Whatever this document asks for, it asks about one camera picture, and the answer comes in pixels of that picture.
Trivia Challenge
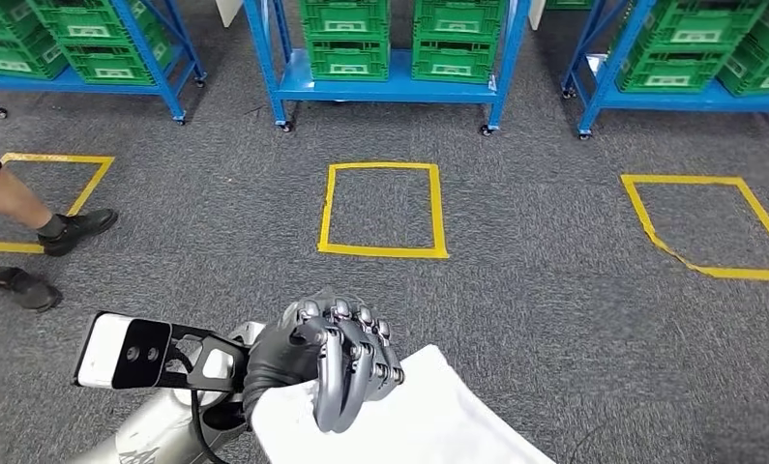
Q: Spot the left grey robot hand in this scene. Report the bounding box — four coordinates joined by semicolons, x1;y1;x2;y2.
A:
244;296;406;435

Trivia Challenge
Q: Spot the white plastic part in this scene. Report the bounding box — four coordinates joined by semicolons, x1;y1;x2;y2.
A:
251;344;555;464

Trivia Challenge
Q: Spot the blue metal shelf unit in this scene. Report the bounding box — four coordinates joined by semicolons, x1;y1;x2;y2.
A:
0;0;207;125
243;0;533;137
560;0;769;141

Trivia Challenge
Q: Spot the yellow floor tape square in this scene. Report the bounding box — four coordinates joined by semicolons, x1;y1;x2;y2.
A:
317;161;450;260

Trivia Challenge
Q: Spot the person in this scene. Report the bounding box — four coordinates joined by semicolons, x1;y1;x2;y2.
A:
0;143;119;315

